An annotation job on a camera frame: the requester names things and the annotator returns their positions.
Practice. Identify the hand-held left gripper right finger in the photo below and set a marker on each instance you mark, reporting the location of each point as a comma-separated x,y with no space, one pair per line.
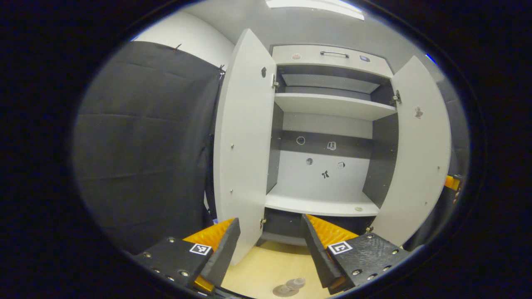
320,261

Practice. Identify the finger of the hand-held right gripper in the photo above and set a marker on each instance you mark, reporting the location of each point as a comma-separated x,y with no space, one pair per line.
453,182

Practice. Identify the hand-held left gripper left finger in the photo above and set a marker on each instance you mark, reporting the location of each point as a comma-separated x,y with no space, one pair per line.
222,257

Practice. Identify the grey cabinet door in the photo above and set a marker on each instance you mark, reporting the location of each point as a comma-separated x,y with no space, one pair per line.
419,158
243,145

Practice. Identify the grey cabinet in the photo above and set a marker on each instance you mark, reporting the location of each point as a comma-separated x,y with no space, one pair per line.
324,182

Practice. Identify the grey cabinet shelf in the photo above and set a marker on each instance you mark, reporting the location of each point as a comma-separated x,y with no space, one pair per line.
320,203
332,106

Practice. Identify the grey cabinet drawer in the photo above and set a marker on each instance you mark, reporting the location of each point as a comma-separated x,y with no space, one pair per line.
307,56

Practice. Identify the large ceiling light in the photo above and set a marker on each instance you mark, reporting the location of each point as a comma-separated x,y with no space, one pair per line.
316,4

